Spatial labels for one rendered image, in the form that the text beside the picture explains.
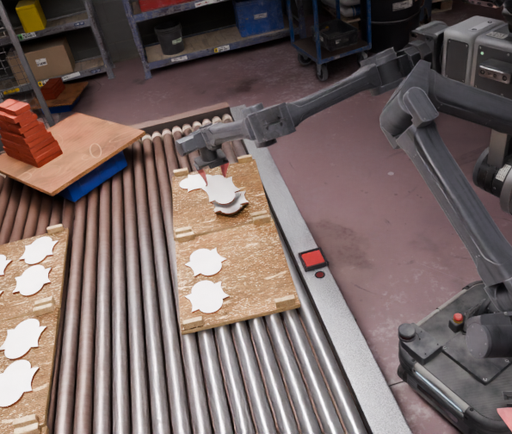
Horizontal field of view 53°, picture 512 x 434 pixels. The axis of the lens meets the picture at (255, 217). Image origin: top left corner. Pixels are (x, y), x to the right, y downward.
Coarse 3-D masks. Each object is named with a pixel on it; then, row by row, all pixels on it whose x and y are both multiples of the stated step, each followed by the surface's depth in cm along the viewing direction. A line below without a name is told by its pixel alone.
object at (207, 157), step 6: (204, 150) 174; (210, 150) 174; (216, 150) 182; (204, 156) 175; (210, 156) 175; (216, 156) 177; (222, 156) 178; (198, 162) 177; (204, 162) 176; (210, 162) 176
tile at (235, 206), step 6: (240, 192) 189; (240, 198) 186; (216, 204) 185; (228, 204) 184; (234, 204) 183; (240, 204) 183; (216, 210) 182; (222, 210) 182; (228, 210) 181; (234, 210) 181
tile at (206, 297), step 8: (192, 288) 157; (200, 288) 156; (208, 288) 156; (216, 288) 155; (192, 296) 154; (200, 296) 154; (208, 296) 153; (216, 296) 153; (224, 296) 152; (192, 304) 152; (200, 304) 151; (208, 304) 151; (216, 304) 150; (192, 312) 150; (208, 312) 149; (216, 312) 149
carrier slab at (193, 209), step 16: (240, 176) 203; (256, 176) 202; (176, 192) 201; (192, 192) 200; (256, 192) 193; (176, 208) 193; (192, 208) 191; (208, 208) 190; (256, 208) 185; (176, 224) 185; (192, 224) 184; (208, 224) 182; (224, 224) 181; (240, 224) 180; (176, 240) 180
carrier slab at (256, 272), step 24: (192, 240) 177; (216, 240) 175; (240, 240) 173; (264, 240) 171; (240, 264) 163; (264, 264) 162; (240, 288) 155; (264, 288) 153; (288, 288) 152; (240, 312) 148; (264, 312) 146
